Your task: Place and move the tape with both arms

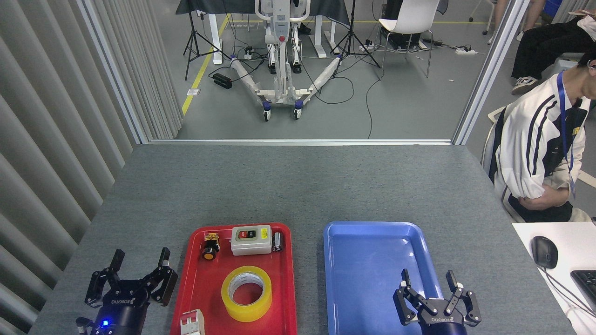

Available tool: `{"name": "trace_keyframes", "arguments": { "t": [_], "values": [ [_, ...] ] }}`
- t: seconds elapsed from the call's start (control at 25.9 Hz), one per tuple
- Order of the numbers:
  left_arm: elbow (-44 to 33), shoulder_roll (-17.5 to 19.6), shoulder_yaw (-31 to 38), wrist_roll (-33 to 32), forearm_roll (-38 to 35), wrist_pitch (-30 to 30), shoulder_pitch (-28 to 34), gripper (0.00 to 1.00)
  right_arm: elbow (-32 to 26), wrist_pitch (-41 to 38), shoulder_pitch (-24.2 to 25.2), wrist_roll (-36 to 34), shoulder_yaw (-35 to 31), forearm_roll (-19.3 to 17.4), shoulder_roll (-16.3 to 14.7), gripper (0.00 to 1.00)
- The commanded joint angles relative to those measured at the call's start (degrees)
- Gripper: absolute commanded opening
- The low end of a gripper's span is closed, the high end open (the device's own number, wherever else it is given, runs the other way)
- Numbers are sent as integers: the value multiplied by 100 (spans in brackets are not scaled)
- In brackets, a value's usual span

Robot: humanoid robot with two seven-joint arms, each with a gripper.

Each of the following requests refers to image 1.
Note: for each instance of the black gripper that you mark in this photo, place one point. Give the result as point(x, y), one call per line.
point(123, 311)
point(442, 323)

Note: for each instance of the yellow tape roll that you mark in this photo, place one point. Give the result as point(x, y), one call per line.
point(247, 312)

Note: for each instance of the white red circuit breaker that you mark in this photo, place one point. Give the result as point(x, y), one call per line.
point(192, 323)

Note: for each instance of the blue plastic tray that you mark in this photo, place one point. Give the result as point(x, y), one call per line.
point(363, 270)

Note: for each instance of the black computer mouse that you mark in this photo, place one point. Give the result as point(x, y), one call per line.
point(545, 251)

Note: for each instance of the red plastic tray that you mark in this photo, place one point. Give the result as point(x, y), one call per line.
point(279, 279)

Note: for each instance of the white desk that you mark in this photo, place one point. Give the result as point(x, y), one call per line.
point(577, 246)

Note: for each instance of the small black silver cylinder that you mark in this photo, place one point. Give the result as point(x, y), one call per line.
point(277, 242)

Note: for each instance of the black keyboard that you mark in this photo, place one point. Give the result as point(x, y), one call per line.
point(587, 286)

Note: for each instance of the white floor plate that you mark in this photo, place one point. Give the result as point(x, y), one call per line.
point(193, 92)

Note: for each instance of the black power adapter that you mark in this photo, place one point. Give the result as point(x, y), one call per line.
point(222, 81)

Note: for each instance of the black tripod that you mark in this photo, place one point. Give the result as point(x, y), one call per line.
point(193, 42)
point(351, 37)

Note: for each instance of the white power strip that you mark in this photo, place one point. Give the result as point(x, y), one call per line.
point(465, 51)

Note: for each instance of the white stand on wheels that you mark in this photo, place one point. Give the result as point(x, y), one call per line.
point(281, 70)

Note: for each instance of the person in black trousers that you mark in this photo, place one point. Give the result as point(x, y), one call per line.
point(545, 46)

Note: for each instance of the white plastic chair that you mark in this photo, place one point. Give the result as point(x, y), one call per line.
point(409, 18)

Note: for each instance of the standing person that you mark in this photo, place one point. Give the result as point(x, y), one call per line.
point(531, 14)

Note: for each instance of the white switch box two buttons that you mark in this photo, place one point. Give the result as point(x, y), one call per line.
point(251, 245)

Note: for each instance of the silver rail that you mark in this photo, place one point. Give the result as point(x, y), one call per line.
point(302, 141)

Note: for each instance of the silver post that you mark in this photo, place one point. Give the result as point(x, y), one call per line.
point(114, 70)
point(489, 70)

